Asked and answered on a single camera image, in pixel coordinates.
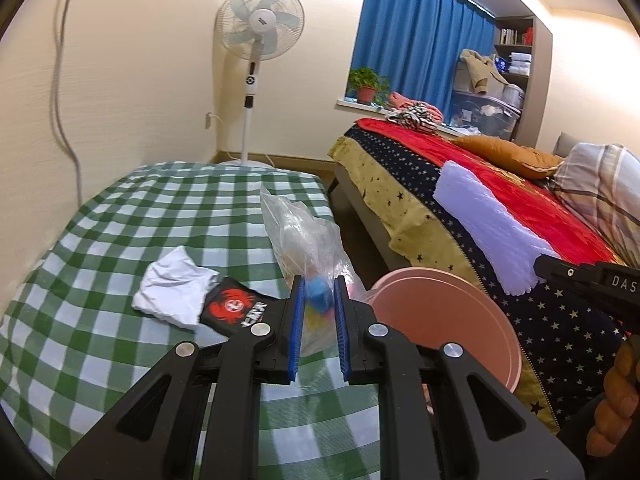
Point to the clear storage box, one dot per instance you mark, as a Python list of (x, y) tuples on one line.
[(490, 115)]

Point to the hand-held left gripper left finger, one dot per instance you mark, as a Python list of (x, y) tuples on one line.
[(295, 330)]

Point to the clear plastic bag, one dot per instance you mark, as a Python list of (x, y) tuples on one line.
[(300, 240)]

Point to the blue curtain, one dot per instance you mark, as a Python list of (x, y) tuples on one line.
[(415, 25)]

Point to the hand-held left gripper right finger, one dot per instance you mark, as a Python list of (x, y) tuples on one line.
[(342, 330)]

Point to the dark wooden bookshelf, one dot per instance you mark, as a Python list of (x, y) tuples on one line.
[(520, 30)]

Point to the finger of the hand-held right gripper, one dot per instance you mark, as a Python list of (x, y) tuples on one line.
[(565, 272)]

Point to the grey bed frame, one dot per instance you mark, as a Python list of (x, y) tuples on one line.
[(360, 210)]

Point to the orange pillow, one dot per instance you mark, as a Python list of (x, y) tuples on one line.
[(510, 155)]

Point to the green white checked tablecloth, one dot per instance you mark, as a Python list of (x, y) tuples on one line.
[(100, 220)]

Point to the plaid pillow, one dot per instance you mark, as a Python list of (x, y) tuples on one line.
[(600, 195)]

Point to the striped clothes pile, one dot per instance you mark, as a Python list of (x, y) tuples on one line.
[(400, 100)]

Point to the bed with starry cover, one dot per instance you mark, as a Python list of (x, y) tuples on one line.
[(425, 170)]

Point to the beige jacket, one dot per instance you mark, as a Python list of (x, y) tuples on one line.
[(480, 70)]

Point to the black packet with red print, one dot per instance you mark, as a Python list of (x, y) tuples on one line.
[(225, 305)]

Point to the potted green plant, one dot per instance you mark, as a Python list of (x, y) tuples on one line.
[(367, 85)]

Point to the stack of white towels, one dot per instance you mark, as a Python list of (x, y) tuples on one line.
[(520, 62)]

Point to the white folded cloth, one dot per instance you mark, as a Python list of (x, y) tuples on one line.
[(170, 285)]

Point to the pink round bin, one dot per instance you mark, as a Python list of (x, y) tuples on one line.
[(440, 320)]

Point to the white wall outlet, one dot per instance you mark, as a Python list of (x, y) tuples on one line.
[(208, 121)]

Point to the grey headboard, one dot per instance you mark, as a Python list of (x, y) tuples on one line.
[(565, 144)]

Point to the white standing fan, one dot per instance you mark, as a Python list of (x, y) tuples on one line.
[(260, 20)]

